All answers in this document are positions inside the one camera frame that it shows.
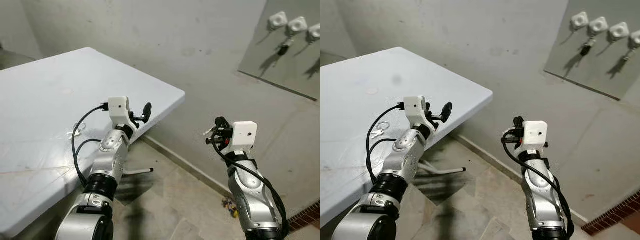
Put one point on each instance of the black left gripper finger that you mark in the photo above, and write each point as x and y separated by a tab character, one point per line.
447	111
147	111
428	109

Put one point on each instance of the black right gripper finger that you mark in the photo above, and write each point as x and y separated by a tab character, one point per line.
213	141
222	123
518	122
508	140

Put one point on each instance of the small silver key bunch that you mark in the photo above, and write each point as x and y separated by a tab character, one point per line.
207	132

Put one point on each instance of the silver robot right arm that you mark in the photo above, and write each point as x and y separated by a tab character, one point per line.
250	195
540	195

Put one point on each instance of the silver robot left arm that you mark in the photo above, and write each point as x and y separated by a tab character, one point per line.
112	155
407	157

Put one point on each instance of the grey hook board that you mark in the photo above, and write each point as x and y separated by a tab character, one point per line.
600	75
300	75

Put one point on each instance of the white table leg black tip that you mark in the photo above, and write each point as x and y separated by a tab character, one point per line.
140	171
445	170

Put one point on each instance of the small yellow floor object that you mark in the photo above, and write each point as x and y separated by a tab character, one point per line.
230	207

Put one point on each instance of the white folding table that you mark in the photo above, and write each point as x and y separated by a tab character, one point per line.
50	100
360	100

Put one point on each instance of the key with black fob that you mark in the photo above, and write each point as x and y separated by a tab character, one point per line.
283	49
585	49

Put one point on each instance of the red brick edging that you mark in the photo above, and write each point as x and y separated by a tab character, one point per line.
612	215
305	216

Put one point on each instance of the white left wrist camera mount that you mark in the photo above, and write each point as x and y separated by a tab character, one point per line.
414	106
118	107

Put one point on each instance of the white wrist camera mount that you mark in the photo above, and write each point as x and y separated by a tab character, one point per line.
534	134
118	107
414	106
244	135

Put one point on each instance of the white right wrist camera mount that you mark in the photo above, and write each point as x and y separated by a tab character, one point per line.
534	134
244	135

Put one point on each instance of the white wall hook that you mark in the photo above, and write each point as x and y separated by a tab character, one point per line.
598	25
296	25
618	31
276	21
579	20
314	32
635	39

